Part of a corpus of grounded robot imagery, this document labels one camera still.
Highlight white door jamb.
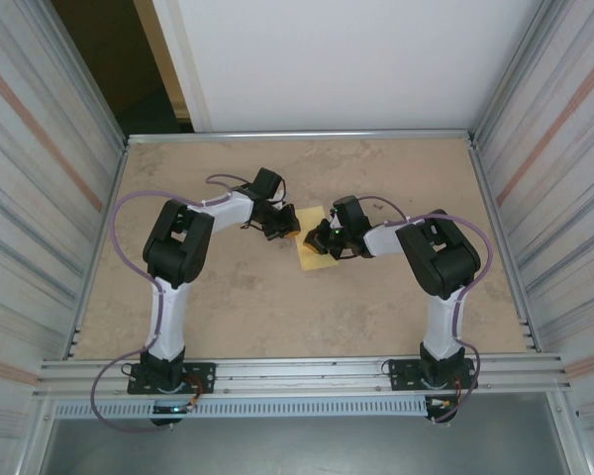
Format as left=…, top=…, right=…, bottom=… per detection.
left=148, top=0, right=215, bottom=134

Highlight grey metal lower panel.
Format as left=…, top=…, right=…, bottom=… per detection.
left=37, top=393, right=573, bottom=475

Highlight translucent corrugated side panel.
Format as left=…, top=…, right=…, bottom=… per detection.
left=0, top=0, right=125, bottom=475
left=474, top=0, right=594, bottom=475

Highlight aluminium table edge rail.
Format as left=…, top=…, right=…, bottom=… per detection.
left=125, top=129, right=476, bottom=146

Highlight long aluminium base rail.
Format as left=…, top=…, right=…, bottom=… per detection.
left=32, top=351, right=573, bottom=401

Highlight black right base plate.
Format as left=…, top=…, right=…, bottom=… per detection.
left=388, top=358, right=476, bottom=392

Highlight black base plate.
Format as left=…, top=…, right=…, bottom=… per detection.
left=388, top=358, right=476, bottom=392
left=126, top=362, right=217, bottom=396

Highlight aluminium table side rail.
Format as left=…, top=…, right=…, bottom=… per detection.
left=63, top=141, right=131, bottom=360
left=467, top=138, right=542, bottom=353

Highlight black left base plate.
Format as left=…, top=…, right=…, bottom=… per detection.
left=126, top=362, right=217, bottom=396

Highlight white slotted cable duct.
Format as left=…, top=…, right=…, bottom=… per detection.
left=52, top=395, right=430, bottom=420

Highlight red orange base wires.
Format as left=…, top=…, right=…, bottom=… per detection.
left=183, top=376, right=203, bottom=413
left=443, top=376, right=470, bottom=413

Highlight aluminium frame upright post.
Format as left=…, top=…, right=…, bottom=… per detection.
left=471, top=0, right=578, bottom=143
left=17, top=0, right=130, bottom=149

